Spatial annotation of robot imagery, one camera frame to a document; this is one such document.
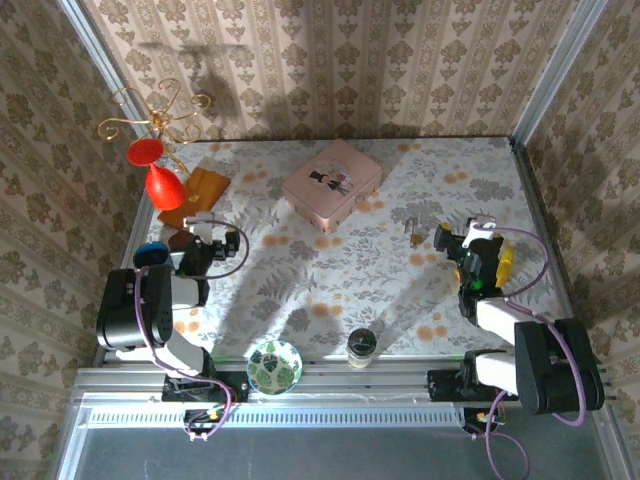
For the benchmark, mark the small brass padlock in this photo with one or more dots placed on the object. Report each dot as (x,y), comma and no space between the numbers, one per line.
(416,237)

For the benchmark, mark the pink box with couple print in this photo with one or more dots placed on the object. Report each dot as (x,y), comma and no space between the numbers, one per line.
(332,185)

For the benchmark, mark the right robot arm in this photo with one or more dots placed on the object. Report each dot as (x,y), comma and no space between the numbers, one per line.
(550,370)

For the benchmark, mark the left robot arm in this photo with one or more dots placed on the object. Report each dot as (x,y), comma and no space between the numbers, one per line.
(120,310)

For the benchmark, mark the yellow curved object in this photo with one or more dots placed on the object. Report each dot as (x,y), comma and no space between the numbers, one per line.
(505,265)

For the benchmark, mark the blue mug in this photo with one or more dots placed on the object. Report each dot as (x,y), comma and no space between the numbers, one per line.
(150,254)

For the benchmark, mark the brown wooden board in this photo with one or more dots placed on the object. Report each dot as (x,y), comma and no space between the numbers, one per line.
(200,192)

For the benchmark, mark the red plastic goblet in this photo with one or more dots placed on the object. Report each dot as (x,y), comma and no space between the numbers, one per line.
(162,187)

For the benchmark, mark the floral table cover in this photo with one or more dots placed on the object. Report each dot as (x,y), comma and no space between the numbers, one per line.
(350,290)

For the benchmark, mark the leaf pattern bowl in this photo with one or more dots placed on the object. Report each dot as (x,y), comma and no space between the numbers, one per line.
(274,367)

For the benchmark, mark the glass jar with black lid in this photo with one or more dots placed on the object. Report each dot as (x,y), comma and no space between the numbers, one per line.
(361,345)

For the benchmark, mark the black connector box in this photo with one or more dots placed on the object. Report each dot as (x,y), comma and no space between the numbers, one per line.
(472,417)
(200,417)

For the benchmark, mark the grey metal panel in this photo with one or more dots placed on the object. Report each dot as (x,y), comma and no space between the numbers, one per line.
(325,455)

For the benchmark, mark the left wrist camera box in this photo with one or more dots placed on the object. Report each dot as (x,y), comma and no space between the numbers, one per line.
(179,261)

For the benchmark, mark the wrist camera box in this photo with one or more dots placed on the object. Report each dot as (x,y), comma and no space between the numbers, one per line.
(179,261)
(477,230)

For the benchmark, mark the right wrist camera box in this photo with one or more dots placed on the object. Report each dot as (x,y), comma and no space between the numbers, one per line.
(477,230)

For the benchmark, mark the aluminium side rail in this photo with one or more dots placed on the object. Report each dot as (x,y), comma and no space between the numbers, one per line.
(142,220)
(534,200)

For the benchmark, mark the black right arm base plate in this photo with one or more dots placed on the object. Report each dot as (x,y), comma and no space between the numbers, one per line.
(442,387)

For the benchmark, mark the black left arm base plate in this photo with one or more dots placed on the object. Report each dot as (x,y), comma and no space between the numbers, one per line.
(235,380)

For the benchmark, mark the aluminium frame rail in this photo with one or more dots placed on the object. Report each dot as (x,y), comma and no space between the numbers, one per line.
(375,382)

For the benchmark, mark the aluminium corner post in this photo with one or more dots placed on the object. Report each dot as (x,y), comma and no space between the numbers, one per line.
(100,55)
(560,60)

